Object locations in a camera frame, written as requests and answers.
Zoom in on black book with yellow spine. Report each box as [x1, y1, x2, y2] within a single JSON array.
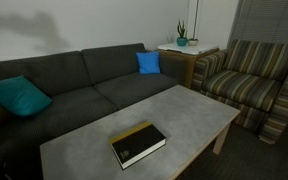
[[108, 120, 167, 171]]

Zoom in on blue throw pillow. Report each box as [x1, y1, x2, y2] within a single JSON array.
[[135, 50, 162, 75]]

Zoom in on wooden side table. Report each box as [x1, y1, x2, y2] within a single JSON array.
[[157, 48, 220, 89]]

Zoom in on grey top wooden coffee table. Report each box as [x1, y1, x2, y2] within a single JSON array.
[[39, 84, 242, 180]]

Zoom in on dark grey fabric sofa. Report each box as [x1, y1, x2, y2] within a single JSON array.
[[0, 42, 187, 180]]

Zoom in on white flat board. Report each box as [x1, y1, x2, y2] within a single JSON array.
[[157, 42, 220, 56]]

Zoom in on teal pot with green plant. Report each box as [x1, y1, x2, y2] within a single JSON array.
[[176, 19, 189, 47]]

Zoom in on small white pot with stem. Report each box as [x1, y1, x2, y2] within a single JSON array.
[[187, 0, 202, 47]]

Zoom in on striped armchair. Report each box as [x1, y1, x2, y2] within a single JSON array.
[[191, 38, 288, 145]]

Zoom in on teal throw pillow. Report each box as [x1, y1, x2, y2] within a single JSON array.
[[0, 74, 54, 118]]

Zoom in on grey window blinds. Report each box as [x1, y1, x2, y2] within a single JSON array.
[[228, 0, 288, 61]]

